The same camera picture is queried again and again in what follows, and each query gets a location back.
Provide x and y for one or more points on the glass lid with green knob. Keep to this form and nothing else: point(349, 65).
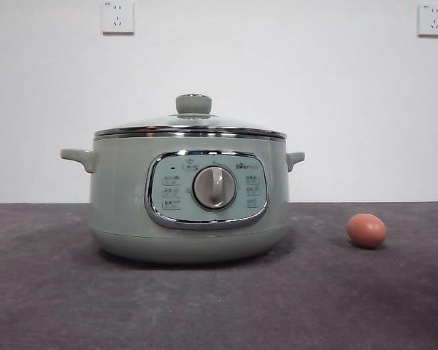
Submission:
point(193, 105)

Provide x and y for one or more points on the brown egg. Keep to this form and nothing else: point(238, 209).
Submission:
point(366, 230)

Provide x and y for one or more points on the pale green electric pot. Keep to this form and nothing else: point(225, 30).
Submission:
point(124, 204)

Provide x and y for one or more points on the white wall socket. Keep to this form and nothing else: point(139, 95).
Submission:
point(433, 20)
point(118, 18)

